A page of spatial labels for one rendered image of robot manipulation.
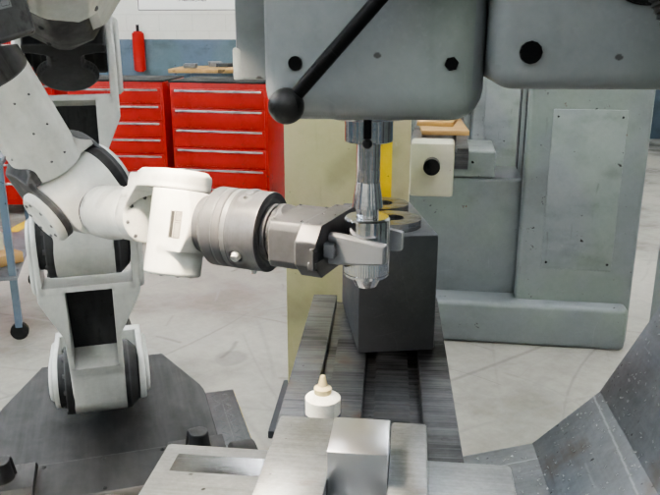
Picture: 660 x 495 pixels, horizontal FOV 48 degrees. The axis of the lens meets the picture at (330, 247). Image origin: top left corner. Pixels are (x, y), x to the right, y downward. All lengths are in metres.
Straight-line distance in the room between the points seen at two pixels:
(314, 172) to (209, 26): 7.58
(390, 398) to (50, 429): 0.90
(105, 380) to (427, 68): 1.11
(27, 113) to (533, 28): 0.65
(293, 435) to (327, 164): 1.84
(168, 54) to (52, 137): 9.12
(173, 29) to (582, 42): 9.58
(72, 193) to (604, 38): 0.70
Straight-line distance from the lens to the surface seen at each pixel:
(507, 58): 0.63
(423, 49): 0.64
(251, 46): 0.73
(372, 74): 0.64
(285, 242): 0.76
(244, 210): 0.79
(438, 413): 1.01
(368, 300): 1.13
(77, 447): 1.65
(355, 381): 1.08
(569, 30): 0.64
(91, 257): 1.40
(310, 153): 2.51
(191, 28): 10.07
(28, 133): 1.04
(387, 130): 0.73
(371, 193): 0.75
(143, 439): 1.64
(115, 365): 1.56
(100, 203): 1.00
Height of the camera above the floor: 1.39
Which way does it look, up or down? 17 degrees down
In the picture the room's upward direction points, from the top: straight up
